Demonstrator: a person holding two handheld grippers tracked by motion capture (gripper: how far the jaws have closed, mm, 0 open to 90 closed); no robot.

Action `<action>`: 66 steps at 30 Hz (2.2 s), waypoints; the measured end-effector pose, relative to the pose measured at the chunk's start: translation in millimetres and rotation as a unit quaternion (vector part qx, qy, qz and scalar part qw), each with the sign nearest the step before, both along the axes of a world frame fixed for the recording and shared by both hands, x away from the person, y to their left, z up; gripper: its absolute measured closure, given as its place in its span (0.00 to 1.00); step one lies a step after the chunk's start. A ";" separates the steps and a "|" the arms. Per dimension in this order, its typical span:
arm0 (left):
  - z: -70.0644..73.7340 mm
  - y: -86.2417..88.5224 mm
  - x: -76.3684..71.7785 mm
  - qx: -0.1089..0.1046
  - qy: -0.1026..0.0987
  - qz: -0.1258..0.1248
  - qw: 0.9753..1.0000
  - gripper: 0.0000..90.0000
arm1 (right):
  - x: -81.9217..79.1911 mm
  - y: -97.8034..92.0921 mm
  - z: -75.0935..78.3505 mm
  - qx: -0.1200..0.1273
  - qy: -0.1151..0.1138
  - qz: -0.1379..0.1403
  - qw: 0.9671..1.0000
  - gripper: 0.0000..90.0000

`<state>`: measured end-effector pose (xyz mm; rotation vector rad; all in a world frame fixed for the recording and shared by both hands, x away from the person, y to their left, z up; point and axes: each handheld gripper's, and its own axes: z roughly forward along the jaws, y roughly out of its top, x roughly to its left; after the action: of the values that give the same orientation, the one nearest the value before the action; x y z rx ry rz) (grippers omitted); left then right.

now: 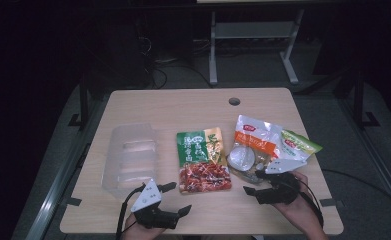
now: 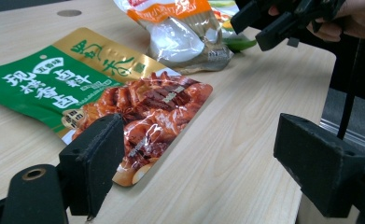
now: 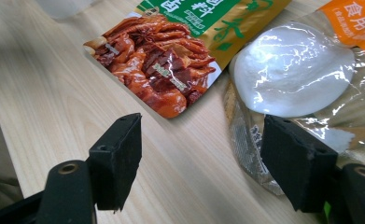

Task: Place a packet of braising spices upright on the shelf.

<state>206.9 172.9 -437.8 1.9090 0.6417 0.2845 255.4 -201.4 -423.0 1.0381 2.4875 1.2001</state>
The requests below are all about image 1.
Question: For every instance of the black tape piece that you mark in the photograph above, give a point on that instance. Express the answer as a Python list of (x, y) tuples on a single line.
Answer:
[(73, 201), (328, 202)]

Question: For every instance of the person's right hand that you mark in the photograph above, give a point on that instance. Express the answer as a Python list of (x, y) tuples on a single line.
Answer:
[(299, 210)]

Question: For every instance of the aluminium rail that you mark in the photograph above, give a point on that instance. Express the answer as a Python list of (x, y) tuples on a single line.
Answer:
[(54, 196)]

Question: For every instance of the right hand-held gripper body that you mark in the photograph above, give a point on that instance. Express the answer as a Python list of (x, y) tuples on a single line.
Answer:
[(279, 193)]

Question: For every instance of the grey metal stand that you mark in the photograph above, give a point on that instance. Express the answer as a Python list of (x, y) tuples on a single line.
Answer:
[(249, 30)]

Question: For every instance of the green and red snack packet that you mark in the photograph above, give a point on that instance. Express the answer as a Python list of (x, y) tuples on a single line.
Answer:
[(201, 160)]

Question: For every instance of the black floor stand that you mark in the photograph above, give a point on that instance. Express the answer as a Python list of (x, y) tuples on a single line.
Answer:
[(359, 100), (83, 103)]

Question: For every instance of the person's left hand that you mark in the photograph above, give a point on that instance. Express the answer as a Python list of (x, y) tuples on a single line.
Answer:
[(133, 231)]

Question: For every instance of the white and green snack packet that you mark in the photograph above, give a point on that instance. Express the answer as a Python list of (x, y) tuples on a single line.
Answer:
[(298, 145)]

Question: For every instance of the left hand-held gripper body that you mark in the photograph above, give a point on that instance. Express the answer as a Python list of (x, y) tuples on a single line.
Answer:
[(147, 198)]

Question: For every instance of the clear plastic container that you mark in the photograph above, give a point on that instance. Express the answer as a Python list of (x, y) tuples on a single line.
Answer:
[(129, 156)]

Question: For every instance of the white and orange food packet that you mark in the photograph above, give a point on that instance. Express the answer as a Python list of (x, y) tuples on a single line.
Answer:
[(254, 140)]

